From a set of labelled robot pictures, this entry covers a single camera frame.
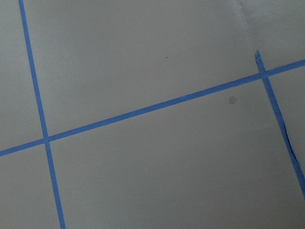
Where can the brown paper table cover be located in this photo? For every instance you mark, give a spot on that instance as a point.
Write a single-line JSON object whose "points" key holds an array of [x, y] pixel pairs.
{"points": [[152, 114]]}

